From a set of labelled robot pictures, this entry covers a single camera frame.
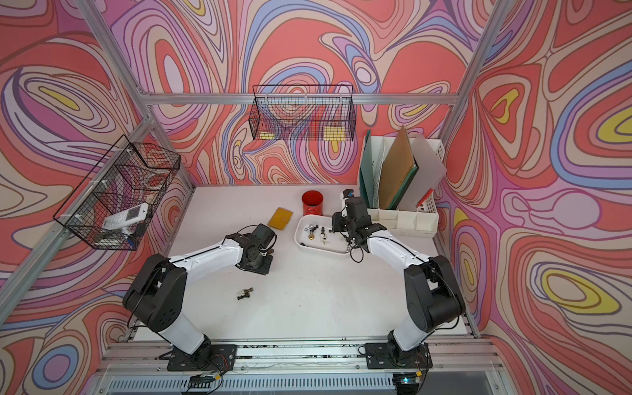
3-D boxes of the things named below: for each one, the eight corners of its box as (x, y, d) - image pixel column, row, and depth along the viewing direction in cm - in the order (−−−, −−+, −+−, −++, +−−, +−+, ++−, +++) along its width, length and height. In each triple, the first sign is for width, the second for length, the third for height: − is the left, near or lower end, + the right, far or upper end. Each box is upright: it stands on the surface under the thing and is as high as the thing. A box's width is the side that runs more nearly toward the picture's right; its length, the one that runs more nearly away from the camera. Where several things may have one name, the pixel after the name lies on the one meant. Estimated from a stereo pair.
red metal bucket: (303, 221, 108) (301, 206, 100) (303, 205, 113) (302, 190, 106) (322, 221, 108) (323, 206, 100) (322, 205, 113) (322, 190, 106)
